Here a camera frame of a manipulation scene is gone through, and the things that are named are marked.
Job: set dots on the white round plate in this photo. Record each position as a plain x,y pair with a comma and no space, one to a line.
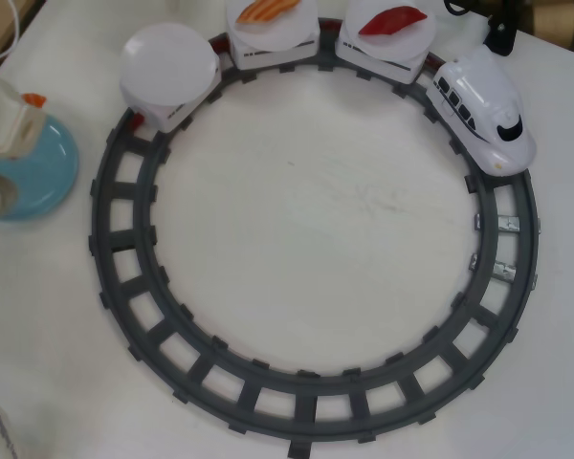
167,62
277,36
402,43

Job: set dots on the white Shinkansen toy locomotive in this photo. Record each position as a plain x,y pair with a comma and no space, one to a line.
483,110

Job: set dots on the blue round dish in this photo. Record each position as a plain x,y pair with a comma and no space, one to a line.
48,167

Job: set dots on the red tuna sushi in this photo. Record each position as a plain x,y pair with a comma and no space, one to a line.
392,21

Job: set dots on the small orange sushi piece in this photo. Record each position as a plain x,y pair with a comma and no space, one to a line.
34,100

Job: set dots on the grey circular toy track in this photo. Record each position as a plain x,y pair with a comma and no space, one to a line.
124,268

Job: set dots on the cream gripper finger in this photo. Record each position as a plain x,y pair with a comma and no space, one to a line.
28,143

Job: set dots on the white toy train wagon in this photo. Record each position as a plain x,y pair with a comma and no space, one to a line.
387,62
272,57
172,115

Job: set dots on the orange salmon sushi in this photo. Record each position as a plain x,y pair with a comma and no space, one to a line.
263,12

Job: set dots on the black clamp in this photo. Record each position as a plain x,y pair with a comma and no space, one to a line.
500,33

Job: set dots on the silver foil tape piece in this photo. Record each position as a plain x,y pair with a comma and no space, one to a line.
478,222
504,271
509,225
473,262

